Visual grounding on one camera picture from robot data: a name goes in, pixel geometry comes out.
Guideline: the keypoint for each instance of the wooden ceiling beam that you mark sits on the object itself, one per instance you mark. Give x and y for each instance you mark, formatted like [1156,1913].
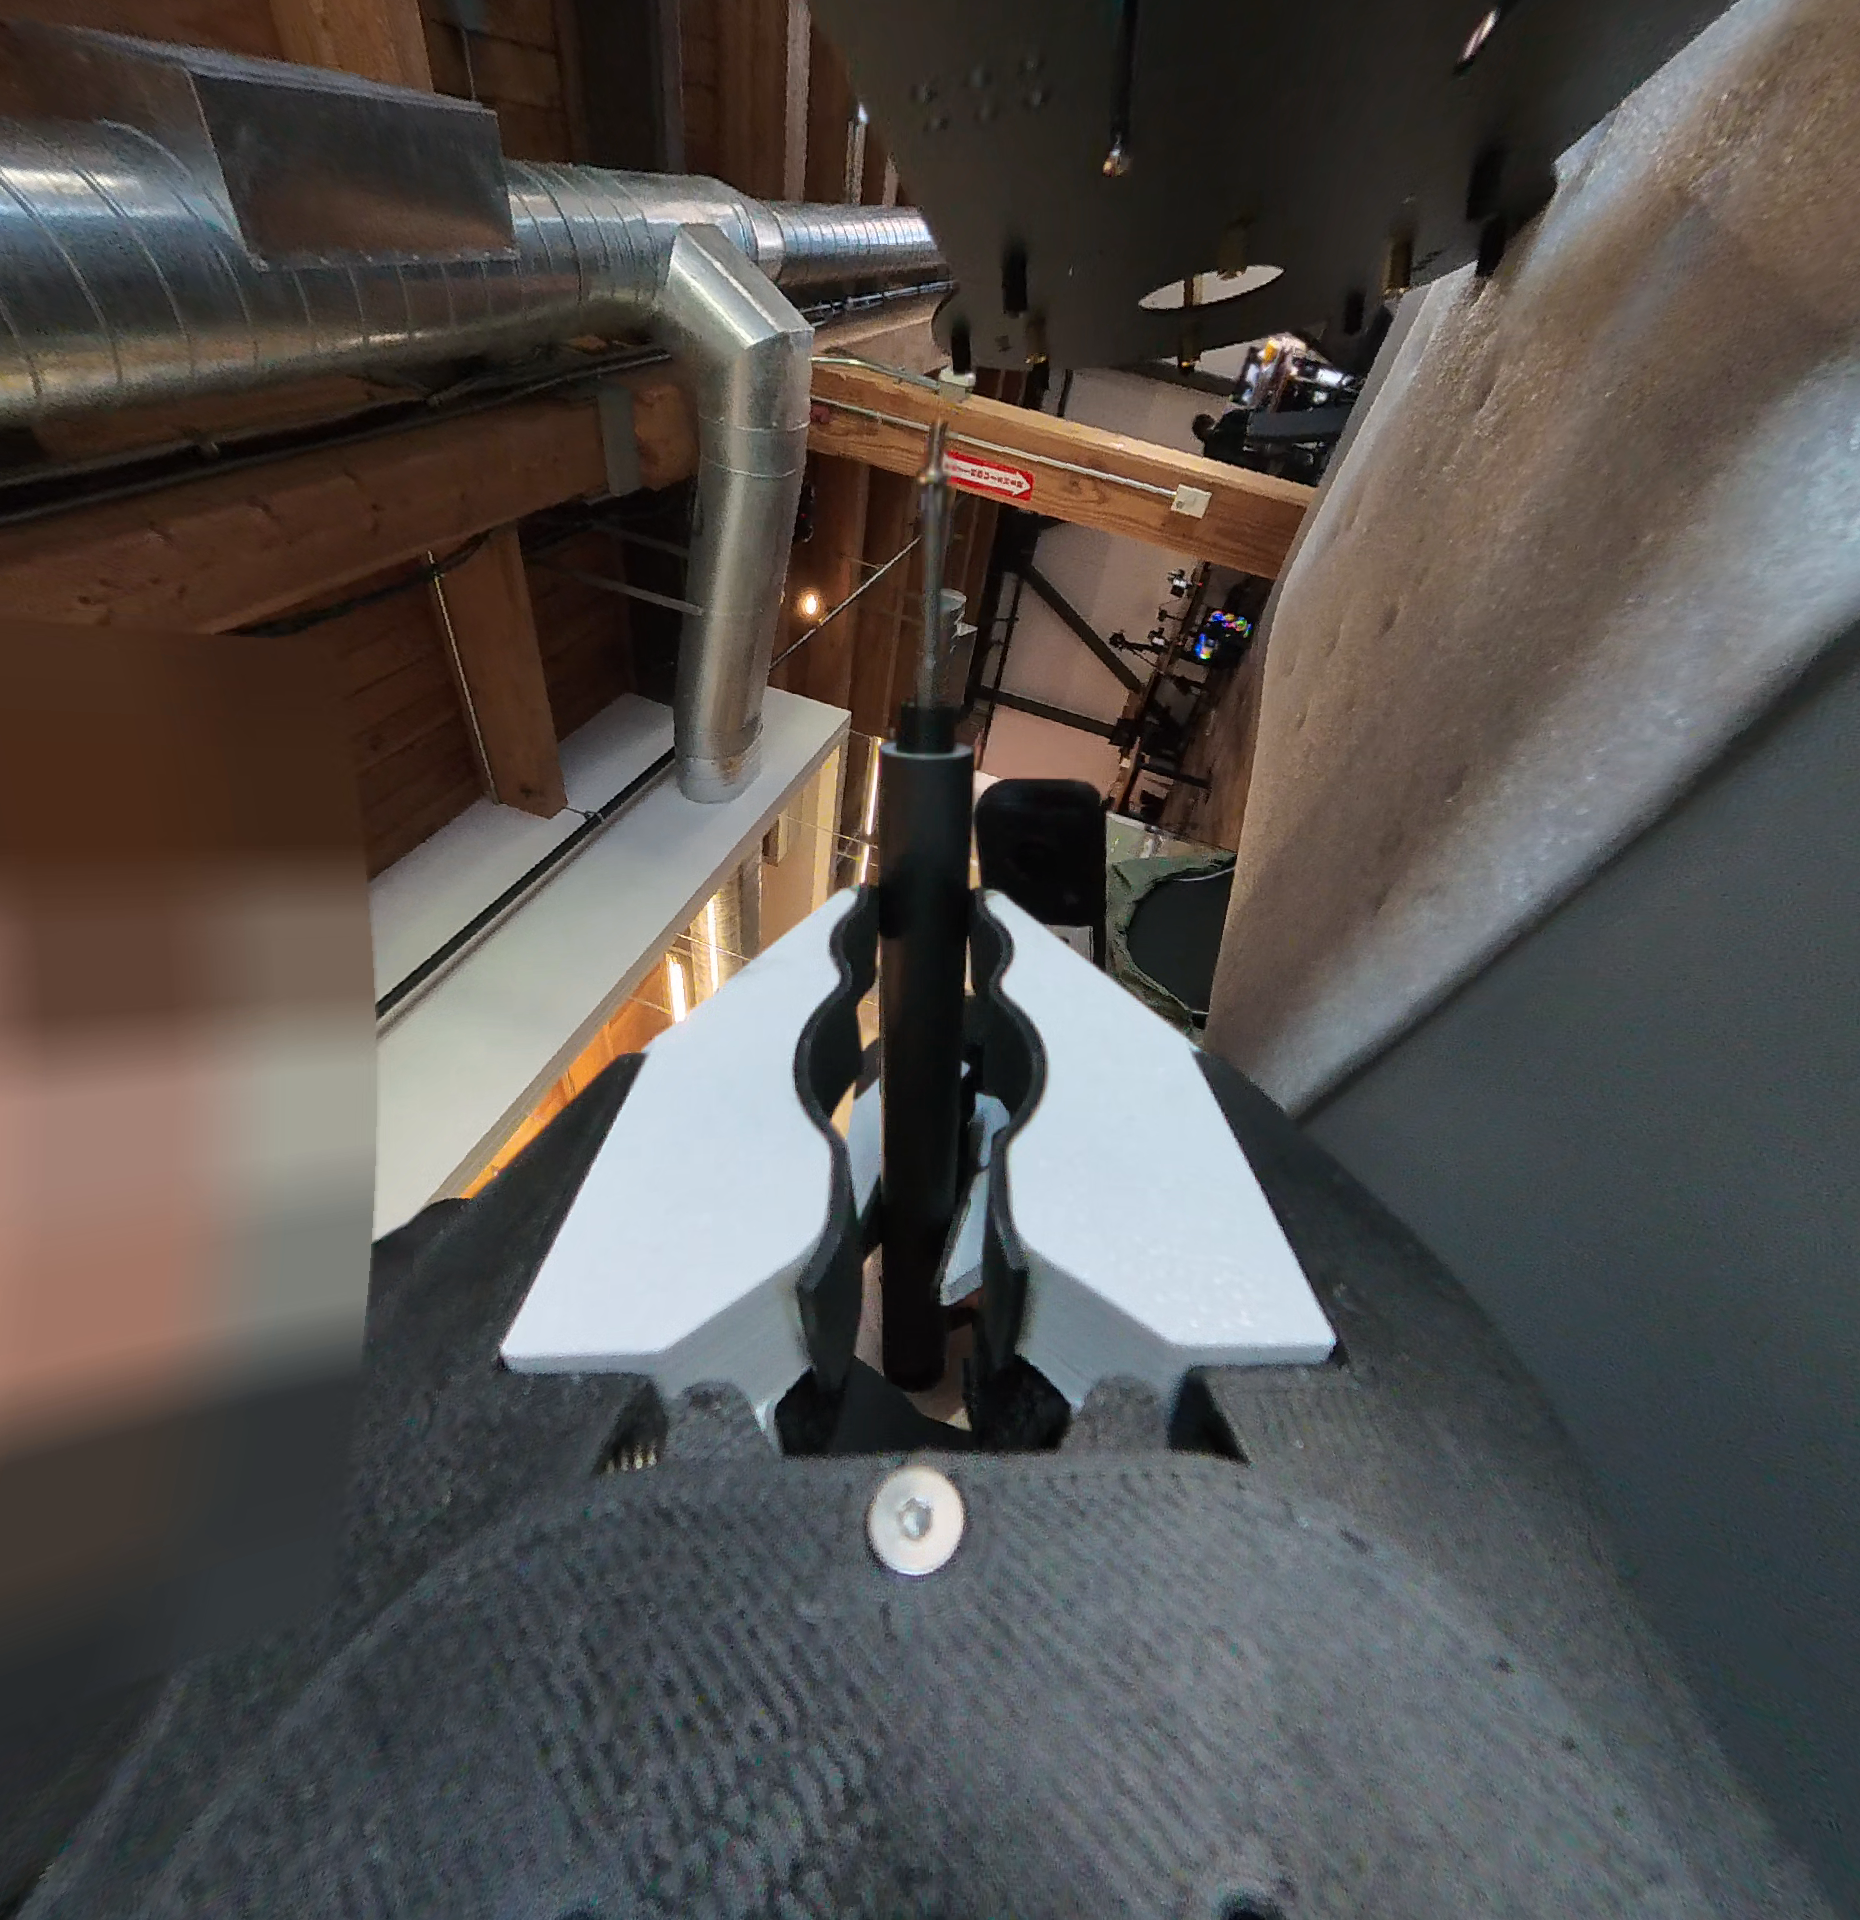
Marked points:
[271,525]
[1141,494]

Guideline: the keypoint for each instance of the black screwdriver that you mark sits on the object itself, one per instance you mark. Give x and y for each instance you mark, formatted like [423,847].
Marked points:
[922,931]

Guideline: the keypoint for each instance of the black metal base plate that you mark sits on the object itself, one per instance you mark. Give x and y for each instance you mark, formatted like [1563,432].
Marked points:
[1171,150]

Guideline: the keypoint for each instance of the red white sign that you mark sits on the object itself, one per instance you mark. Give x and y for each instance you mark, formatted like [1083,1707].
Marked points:
[990,480]

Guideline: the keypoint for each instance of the dark grey desk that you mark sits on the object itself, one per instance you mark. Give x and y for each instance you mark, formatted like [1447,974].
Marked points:
[1694,1200]

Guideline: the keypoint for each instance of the metal ventilation duct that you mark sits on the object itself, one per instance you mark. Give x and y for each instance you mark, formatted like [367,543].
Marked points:
[344,255]

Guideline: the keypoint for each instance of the grey foam sheet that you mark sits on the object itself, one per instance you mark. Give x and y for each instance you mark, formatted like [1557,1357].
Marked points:
[1470,600]

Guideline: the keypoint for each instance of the background workstation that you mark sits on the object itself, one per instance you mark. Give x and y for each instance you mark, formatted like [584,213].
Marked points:
[1215,630]

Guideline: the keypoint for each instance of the dark green bag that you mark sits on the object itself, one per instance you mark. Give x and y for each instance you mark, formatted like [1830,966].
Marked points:
[1171,931]

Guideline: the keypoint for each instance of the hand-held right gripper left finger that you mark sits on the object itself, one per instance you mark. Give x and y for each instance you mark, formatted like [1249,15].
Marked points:
[674,1215]

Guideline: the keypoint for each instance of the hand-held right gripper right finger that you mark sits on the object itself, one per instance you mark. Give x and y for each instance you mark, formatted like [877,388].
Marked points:
[1171,1215]

